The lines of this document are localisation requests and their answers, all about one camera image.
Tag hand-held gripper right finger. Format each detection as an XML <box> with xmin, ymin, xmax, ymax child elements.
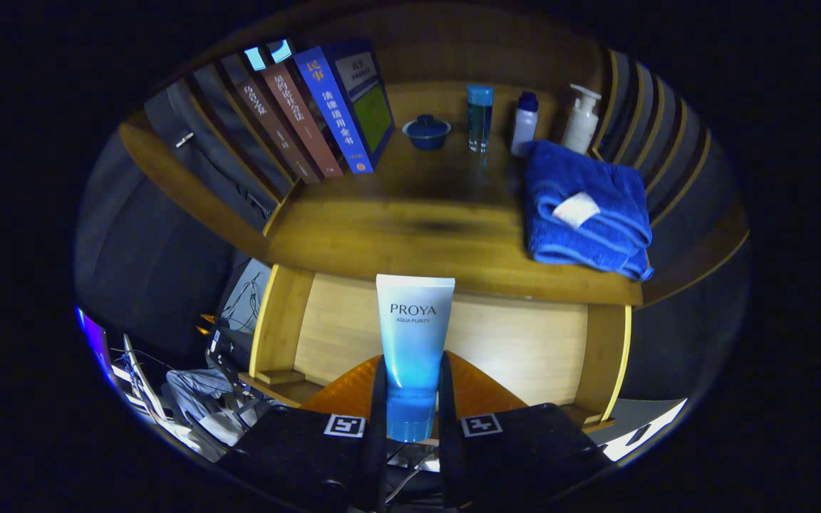
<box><xmin>438</xmin><ymin>349</ymin><xmax>612</xmax><ymax>511</ymax></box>

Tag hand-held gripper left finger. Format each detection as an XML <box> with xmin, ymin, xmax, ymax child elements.
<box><xmin>217</xmin><ymin>353</ymin><xmax>388</xmax><ymax>513</ymax></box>

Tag blue and white tube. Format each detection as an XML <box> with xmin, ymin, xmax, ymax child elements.
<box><xmin>375</xmin><ymin>274</ymin><xmax>456</xmax><ymax>444</ymax></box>

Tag wooden drawer with black knob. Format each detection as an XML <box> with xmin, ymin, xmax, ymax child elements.
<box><xmin>250</xmin><ymin>264</ymin><xmax>632</xmax><ymax>432</ymax></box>

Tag wooden countertop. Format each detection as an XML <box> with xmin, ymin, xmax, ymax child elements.
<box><xmin>264</xmin><ymin>128</ymin><xmax>645</xmax><ymax>307</ymax></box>

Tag wooden cabinet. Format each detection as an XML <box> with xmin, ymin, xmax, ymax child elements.
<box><xmin>118</xmin><ymin>14</ymin><xmax>750</xmax><ymax>307</ymax></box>

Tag gray cloth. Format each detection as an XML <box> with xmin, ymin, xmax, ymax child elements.
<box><xmin>165</xmin><ymin>367</ymin><xmax>240</xmax><ymax>442</ymax></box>

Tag black backdrop cloth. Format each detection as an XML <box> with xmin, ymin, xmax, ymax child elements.
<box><xmin>74</xmin><ymin>78</ymin><xmax>269</xmax><ymax>364</ymax></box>

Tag folded blue towel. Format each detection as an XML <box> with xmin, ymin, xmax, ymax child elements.
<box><xmin>522</xmin><ymin>140</ymin><xmax>655</xmax><ymax>281</ymax></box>

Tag dark blue lidded teacup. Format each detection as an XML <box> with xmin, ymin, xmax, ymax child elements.
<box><xmin>402</xmin><ymin>114</ymin><xmax>453</xmax><ymax>151</ymax></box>

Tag clear blue bottle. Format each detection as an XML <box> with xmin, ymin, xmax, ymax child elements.
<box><xmin>466</xmin><ymin>85</ymin><xmax>495</xmax><ymax>154</ymax></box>

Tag white bottle with blue cap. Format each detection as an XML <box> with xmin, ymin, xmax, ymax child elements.
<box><xmin>510</xmin><ymin>91</ymin><xmax>539</xmax><ymax>157</ymax></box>

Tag thick brown book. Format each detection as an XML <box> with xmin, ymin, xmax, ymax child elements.
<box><xmin>261</xmin><ymin>61</ymin><xmax>346</xmax><ymax>179</ymax></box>

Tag thin brown book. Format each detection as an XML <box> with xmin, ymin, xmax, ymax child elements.
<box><xmin>234</xmin><ymin>71</ymin><xmax>319</xmax><ymax>185</ymax></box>

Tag blue book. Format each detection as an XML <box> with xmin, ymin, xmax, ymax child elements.
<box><xmin>293</xmin><ymin>41</ymin><xmax>397</xmax><ymax>174</ymax></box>

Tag white pump bottle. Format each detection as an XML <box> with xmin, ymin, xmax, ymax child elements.
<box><xmin>562</xmin><ymin>83</ymin><xmax>602</xmax><ymax>155</ymax></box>

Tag floor cables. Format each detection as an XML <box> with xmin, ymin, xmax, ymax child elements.
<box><xmin>222</xmin><ymin>271</ymin><xmax>269</xmax><ymax>332</ymax></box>

